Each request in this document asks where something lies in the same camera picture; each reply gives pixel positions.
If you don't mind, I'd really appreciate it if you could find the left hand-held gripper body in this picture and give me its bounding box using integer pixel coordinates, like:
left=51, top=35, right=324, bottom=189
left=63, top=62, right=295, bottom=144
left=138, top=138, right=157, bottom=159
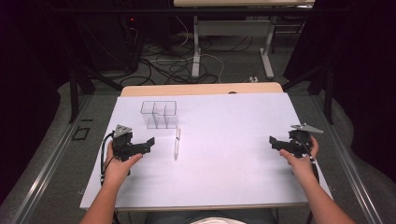
left=111, top=123, right=140, bottom=162

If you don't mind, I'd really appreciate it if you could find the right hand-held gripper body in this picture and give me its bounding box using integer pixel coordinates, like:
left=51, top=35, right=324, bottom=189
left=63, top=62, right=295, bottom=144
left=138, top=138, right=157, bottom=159
left=287, top=122, right=325, bottom=159

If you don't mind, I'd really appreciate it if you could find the person's left hand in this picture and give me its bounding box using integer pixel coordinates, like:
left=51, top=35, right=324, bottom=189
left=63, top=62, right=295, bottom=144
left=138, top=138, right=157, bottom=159
left=103, top=141, right=144, bottom=189

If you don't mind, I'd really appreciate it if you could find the person's right hand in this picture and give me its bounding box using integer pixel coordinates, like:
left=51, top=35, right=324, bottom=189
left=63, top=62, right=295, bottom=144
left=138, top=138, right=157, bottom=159
left=278, top=134, right=320, bottom=185

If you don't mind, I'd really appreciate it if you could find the clear test tube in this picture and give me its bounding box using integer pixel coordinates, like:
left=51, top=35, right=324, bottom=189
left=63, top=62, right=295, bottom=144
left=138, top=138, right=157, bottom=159
left=173, top=127, right=182, bottom=161

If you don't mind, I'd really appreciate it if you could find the clear plastic compartment organizer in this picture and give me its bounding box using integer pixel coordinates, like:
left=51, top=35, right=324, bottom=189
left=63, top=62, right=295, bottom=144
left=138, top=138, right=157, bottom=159
left=140, top=100, right=179, bottom=130

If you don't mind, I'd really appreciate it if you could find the white table sheet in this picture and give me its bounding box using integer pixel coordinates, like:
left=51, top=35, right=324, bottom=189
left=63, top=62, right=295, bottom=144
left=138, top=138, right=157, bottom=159
left=79, top=91, right=333, bottom=210

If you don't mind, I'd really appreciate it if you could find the black metal stand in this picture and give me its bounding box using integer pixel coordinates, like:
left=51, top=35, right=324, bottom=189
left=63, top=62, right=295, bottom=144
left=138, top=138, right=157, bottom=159
left=281, top=18, right=337, bottom=126
left=61, top=18, right=125, bottom=125

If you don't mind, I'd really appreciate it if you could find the light wooden table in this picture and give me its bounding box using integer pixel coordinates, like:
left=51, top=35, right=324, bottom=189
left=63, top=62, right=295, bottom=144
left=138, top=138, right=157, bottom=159
left=120, top=81, right=285, bottom=98

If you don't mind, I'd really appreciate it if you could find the person's white shirt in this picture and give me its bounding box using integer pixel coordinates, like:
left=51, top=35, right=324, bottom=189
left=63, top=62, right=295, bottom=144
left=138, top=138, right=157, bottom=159
left=189, top=217, right=248, bottom=224

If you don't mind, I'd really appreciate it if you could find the black computer with red light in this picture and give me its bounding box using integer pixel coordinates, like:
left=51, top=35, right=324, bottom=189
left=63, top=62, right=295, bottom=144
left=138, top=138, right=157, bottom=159
left=118, top=14, right=148, bottom=73

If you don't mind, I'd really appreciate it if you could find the white desk with metal legs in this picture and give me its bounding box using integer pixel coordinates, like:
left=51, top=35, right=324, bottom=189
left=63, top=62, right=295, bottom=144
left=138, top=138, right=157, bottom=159
left=173, top=0, right=316, bottom=80

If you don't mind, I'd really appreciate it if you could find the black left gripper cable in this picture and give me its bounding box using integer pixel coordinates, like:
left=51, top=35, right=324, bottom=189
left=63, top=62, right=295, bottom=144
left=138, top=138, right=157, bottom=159
left=99, top=132, right=116, bottom=187

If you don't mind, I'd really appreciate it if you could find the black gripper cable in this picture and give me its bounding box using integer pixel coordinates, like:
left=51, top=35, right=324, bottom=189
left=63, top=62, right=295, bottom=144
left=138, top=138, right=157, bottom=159
left=298, top=135, right=321, bottom=185
left=99, top=132, right=116, bottom=187

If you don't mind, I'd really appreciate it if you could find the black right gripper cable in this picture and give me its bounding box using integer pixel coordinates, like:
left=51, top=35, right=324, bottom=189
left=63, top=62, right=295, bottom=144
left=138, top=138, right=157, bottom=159
left=298, top=135, right=321, bottom=185

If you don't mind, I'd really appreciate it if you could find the black floor hatch frame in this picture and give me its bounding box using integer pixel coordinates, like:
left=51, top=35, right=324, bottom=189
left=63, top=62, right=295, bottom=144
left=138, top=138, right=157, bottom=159
left=71, top=126, right=92, bottom=142

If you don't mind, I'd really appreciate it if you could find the metal floor rail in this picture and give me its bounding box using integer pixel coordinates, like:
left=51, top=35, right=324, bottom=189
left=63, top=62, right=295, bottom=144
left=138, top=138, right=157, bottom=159
left=8, top=92, right=94, bottom=224
left=309, top=92, right=385, bottom=224

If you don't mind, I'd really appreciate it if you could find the tangle of floor cables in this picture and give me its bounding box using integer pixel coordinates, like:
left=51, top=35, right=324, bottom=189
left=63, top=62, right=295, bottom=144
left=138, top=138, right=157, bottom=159
left=119, top=16, right=254, bottom=87

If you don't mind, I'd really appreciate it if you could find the black horizontal frame bar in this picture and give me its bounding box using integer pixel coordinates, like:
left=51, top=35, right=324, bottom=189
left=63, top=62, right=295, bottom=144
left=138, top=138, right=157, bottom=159
left=46, top=7, right=347, bottom=15

